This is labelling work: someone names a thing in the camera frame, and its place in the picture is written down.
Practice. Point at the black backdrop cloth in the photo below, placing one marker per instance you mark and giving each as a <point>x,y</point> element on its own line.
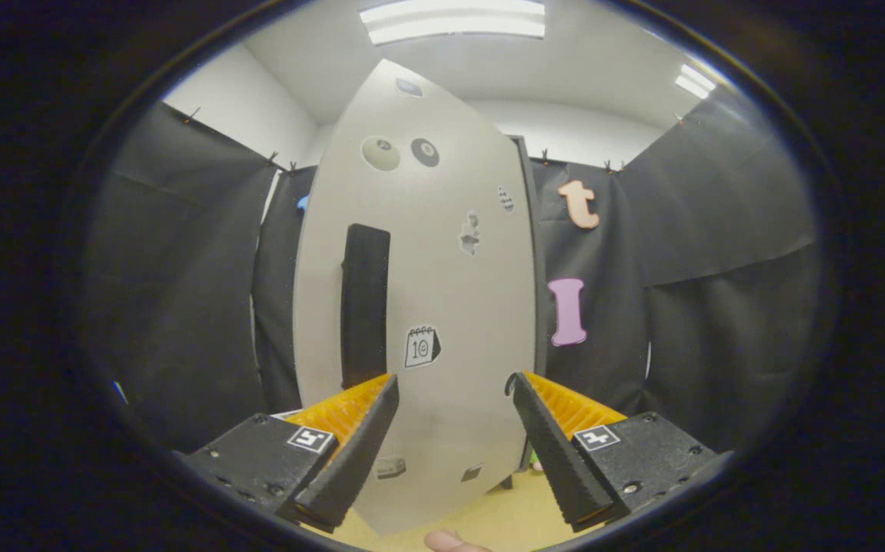
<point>182,307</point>

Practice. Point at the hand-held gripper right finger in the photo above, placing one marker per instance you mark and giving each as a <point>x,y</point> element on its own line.
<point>557,452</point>

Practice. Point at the grey shoe cabinet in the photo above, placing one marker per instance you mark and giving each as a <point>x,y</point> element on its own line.
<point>541,268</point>

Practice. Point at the long ceiling light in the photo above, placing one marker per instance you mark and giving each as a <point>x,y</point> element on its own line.
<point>454,21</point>

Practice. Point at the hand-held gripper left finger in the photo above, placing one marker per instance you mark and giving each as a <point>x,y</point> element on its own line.
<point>358,452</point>

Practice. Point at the small ceiling light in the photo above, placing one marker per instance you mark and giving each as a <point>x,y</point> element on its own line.
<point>695,80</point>

